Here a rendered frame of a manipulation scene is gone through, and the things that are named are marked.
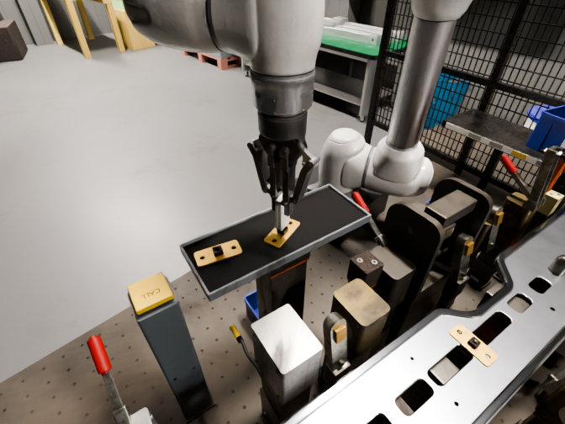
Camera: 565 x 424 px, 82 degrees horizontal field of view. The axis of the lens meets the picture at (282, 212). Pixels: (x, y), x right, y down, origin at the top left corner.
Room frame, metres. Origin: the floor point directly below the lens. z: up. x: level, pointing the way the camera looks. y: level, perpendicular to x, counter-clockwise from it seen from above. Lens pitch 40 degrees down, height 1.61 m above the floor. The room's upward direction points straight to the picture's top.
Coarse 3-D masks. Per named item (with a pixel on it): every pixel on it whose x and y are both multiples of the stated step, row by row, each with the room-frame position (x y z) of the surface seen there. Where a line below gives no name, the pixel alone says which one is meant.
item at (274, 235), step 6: (294, 222) 0.50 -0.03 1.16; (288, 228) 0.48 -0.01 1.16; (294, 228) 0.48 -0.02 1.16; (270, 234) 0.47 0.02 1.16; (276, 234) 0.47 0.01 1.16; (282, 234) 0.47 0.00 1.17; (288, 234) 0.47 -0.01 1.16; (264, 240) 0.45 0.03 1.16; (270, 240) 0.45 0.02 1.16; (276, 240) 0.45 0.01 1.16; (282, 240) 0.45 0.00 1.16; (276, 246) 0.43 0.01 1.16
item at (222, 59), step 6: (186, 54) 6.40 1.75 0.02; (192, 54) 6.48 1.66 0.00; (198, 54) 5.99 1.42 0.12; (204, 54) 5.85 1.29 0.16; (210, 54) 5.73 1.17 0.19; (216, 54) 5.60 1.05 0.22; (222, 54) 5.54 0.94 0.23; (228, 54) 5.61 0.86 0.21; (198, 60) 6.02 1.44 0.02; (204, 60) 5.98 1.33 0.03; (210, 60) 6.05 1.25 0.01; (222, 60) 5.53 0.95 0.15; (228, 60) 5.60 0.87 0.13; (240, 60) 5.77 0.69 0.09; (222, 66) 5.52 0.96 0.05; (228, 66) 5.61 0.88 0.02; (234, 66) 5.67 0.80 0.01
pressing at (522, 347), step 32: (544, 224) 0.68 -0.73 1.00; (512, 256) 0.56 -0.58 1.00; (544, 256) 0.56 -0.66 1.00; (512, 288) 0.46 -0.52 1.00; (448, 320) 0.38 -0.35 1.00; (480, 320) 0.38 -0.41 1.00; (512, 320) 0.38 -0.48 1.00; (544, 320) 0.38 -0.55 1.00; (384, 352) 0.31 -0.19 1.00; (416, 352) 0.31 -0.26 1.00; (448, 352) 0.31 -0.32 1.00; (512, 352) 0.31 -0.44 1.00; (544, 352) 0.31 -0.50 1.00; (352, 384) 0.25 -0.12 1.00; (384, 384) 0.25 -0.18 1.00; (448, 384) 0.25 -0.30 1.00; (480, 384) 0.25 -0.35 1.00; (512, 384) 0.25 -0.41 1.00; (320, 416) 0.20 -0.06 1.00; (352, 416) 0.20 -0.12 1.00; (384, 416) 0.20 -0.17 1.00; (416, 416) 0.20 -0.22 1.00; (448, 416) 0.20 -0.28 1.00; (480, 416) 0.20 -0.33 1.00
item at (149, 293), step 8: (160, 272) 0.38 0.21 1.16; (144, 280) 0.36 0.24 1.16; (152, 280) 0.36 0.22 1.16; (160, 280) 0.36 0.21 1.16; (128, 288) 0.34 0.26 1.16; (136, 288) 0.34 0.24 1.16; (144, 288) 0.34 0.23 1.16; (152, 288) 0.34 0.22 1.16; (160, 288) 0.34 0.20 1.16; (168, 288) 0.34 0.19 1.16; (136, 296) 0.32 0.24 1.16; (144, 296) 0.32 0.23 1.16; (152, 296) 0.32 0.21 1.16; (160, 296) 0.32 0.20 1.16; (168, 296) 0.32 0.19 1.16; (136, 304) 0.31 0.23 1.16; (144, 304) 0.31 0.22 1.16; (152, 304) 0.31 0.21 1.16; (160, 304) 0.32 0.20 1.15; (136, 312) 0.30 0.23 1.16
